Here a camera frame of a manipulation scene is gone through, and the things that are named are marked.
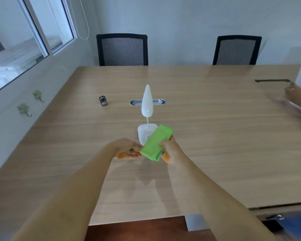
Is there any silver table cable grommet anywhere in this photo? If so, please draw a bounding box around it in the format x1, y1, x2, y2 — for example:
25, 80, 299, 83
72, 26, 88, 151
130, 99, 166, 106

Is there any white framed window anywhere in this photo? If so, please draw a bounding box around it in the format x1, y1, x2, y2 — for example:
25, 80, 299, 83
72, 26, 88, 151
0, 0, 78, 98

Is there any person's right hand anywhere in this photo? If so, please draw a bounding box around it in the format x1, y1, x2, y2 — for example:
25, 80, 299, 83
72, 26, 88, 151
159, 136, 185, 164

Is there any person's left hand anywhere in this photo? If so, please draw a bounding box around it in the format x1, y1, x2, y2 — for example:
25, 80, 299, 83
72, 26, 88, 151
107, 138, 143, 160

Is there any green cloth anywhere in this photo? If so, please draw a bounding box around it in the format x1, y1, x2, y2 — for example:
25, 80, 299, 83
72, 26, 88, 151
140, 125, 174, 162

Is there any white desk lamp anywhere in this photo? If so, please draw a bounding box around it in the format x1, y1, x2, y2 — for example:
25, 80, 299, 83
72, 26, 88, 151
137, 84, 158, 146

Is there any white blind cord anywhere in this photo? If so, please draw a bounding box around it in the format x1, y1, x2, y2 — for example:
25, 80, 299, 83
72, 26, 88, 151
68, 0, 90, 41

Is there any green leaf wall hook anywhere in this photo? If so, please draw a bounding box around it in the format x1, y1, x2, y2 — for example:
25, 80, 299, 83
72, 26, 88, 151
17, 103, 32, 117
33, 90, 45, 103

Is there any person's right forearm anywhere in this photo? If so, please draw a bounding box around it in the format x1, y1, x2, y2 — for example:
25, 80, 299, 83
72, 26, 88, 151
169, 154, 279, 241

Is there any person's left forearm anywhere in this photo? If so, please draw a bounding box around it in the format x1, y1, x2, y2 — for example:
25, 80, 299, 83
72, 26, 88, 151
11, 145, 116, 241

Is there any black mesh office chair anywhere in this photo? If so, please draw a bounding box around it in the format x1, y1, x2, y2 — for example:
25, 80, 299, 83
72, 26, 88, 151
212, 35, 262, 65
96, 33, 149, 66

